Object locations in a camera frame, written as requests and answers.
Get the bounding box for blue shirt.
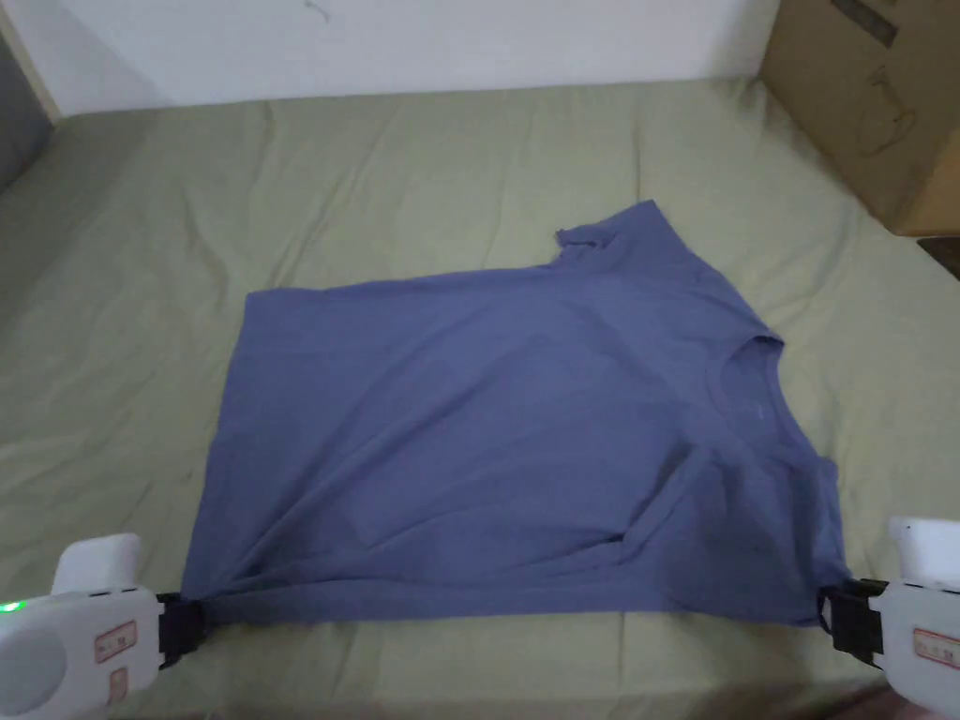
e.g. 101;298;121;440
182;199;852;625

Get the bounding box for grey padded headboard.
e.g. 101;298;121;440
0;28;58;193

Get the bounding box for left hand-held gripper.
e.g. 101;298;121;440
0;532;208;720

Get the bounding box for bed with pale green sheet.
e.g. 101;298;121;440
0;71;960;720

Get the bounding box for brown cardboard carton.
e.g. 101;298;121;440
757;0;960;240

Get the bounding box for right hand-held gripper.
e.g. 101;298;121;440
815;514;960;713

